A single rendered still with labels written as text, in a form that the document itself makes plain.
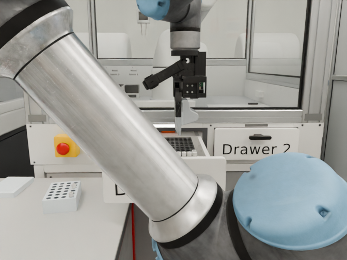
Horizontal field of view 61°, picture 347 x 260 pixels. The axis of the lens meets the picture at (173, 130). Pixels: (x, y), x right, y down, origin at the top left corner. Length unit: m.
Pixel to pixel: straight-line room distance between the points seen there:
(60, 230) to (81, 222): 0.05
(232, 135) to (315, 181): 0.70
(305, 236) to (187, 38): 0.53
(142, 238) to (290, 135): 0.66
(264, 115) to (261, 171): 0.70
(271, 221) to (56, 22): 0.30
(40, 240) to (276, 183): 0.56
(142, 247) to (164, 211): 0.85
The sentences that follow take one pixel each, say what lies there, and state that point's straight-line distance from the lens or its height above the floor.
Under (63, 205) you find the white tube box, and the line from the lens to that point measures 0.85.
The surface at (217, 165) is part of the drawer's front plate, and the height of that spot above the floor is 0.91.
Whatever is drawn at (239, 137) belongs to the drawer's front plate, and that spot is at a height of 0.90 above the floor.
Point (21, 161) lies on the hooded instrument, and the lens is 1.91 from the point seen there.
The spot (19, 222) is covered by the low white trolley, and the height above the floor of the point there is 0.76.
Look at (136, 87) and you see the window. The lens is 1.02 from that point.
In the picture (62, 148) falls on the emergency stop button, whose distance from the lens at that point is 1.01.
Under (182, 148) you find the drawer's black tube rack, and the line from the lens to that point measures 0.88.
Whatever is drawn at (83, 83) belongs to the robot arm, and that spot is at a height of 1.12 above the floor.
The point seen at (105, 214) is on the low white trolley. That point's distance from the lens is 0.82.
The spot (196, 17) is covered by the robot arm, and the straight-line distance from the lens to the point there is 0.74.
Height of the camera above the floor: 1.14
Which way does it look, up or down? 12 degrees down
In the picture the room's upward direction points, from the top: straight up
